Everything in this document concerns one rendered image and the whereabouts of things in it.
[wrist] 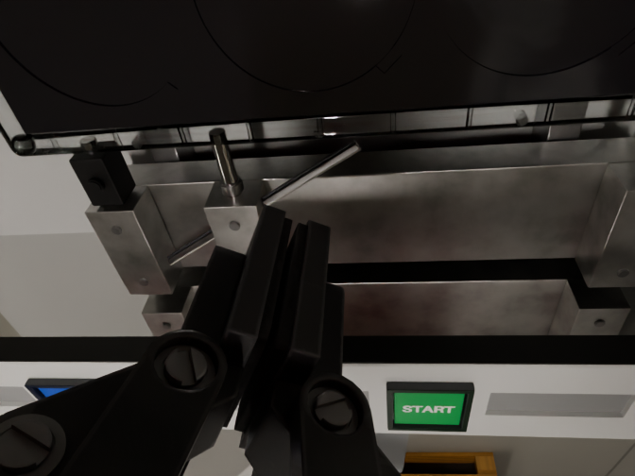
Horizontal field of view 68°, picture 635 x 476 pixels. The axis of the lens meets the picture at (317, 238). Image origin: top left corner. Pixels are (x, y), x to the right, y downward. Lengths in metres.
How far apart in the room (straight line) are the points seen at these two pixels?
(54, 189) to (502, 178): 0.36
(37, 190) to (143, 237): 0.16
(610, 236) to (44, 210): 0.44
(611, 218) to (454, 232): 0.09
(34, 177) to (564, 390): 0.44
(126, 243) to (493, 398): 0.27
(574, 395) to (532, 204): 0.13
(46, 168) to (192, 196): 0.16
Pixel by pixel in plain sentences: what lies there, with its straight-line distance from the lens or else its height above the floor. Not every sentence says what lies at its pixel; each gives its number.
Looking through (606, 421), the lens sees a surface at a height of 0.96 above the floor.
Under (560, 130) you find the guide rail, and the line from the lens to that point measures 0.34.
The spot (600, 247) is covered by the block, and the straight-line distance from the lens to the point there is 0.34.
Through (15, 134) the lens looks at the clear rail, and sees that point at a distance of 0.33.
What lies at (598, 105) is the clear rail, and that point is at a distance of 0.28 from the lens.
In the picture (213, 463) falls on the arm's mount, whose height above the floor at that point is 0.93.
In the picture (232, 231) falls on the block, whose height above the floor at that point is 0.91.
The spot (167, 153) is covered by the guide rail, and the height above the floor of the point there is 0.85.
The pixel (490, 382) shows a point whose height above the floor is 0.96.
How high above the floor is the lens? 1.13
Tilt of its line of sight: 48 degrees down
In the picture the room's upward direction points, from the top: 173 degrees counter-clockwise
